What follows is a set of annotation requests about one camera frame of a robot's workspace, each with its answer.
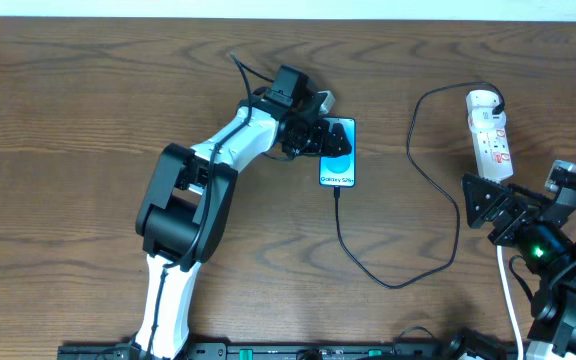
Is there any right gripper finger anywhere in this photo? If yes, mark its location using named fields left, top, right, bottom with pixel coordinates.
left=507, top=183, right=551, bottom=204
left=462, top=173, right=510, bottom=229

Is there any blue Galaxy smartphone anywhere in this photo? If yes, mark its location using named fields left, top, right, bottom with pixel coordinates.
left=319, top=117, right=356, bottom=188

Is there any black USB charging cable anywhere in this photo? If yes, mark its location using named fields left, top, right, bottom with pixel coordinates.
left=332, top=81, right=506, bottom=291

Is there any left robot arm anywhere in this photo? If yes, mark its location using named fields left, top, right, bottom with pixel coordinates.
left=130, top=65, right=352, bottom=359

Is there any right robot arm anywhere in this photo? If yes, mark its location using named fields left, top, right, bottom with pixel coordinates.
left=462, top=166, right=576, bottom=356

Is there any white power strip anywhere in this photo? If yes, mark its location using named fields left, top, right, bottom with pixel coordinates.
left=468, top=107, right=514, bottom=183

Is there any black left camera cable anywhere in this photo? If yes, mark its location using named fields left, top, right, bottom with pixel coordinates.
left=145, top=51, right=277, bottom=360

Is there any white USB wall charger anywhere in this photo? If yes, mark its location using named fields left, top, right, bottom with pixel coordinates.
left=466, top=90, right=504, bottom=114

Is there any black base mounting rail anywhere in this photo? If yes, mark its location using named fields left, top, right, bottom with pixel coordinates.
left=56, top=341, right=479, bottom=360

